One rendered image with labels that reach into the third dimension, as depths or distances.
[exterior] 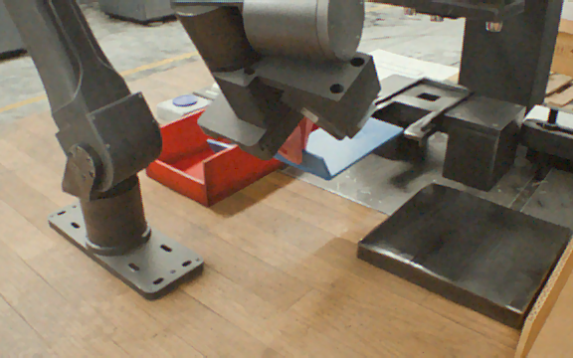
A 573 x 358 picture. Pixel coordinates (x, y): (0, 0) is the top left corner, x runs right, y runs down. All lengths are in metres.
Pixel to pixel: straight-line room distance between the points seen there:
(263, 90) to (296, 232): 0.23
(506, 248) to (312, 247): 0.20
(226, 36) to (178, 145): 0.37
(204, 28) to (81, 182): 0.21
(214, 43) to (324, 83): 0.08
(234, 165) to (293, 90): 0.29
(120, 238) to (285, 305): 0.18
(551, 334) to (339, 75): 0.29
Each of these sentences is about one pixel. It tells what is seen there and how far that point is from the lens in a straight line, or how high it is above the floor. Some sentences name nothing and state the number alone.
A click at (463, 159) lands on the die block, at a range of 0.68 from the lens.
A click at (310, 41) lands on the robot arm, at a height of 1.15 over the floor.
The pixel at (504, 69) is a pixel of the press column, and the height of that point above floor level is 0.98.
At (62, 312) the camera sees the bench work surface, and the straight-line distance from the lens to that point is 0.52.
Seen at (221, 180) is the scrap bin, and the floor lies 0.93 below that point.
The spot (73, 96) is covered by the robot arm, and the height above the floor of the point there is 1.08.
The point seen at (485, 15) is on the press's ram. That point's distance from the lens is 0.63.
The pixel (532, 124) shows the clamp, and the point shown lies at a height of 0.97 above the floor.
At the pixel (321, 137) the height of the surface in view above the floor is 0.99.
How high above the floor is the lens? 1.23
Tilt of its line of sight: 29 degrees down
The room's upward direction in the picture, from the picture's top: straight up
